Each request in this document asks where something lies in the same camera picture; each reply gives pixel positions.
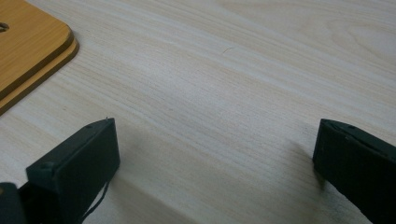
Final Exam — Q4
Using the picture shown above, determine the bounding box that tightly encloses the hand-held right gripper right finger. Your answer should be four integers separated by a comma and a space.
312, 118, 396, 224

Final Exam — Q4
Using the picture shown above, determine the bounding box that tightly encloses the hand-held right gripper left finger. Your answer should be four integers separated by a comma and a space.
19, 117, 121, 224

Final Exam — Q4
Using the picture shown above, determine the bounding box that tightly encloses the orange wooden board with cutouts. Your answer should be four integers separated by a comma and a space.
0, 0, 80, 117

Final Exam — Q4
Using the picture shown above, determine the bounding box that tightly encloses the thin black wire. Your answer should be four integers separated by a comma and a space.
81, 180, 111, 224

